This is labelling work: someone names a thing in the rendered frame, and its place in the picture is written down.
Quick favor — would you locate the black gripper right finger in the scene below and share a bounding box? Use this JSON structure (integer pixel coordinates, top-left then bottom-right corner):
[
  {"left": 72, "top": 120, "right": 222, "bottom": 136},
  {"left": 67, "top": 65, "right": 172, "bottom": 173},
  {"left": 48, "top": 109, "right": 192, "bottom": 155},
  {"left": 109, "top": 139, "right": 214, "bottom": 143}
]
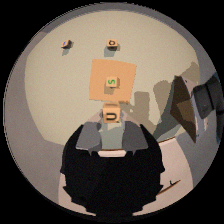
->
[{"left": 120, "top": 109, "right": 165, "bottom": 173}]

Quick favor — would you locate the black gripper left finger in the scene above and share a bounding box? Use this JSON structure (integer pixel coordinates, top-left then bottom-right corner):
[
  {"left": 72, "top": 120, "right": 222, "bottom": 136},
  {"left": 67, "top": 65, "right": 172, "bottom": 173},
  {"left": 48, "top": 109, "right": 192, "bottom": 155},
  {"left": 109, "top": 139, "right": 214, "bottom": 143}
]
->
[{"left": 60, "top": 109, "right": 103, "bottom": 175}]

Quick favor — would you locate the orange flat mat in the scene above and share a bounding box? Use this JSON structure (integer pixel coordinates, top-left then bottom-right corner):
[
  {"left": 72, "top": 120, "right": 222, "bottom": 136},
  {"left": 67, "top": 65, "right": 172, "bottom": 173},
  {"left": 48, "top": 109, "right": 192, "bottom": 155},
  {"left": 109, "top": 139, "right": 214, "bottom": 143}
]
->
[{"left": 89, "top": 59, "right": 136, "bottom": 104}]

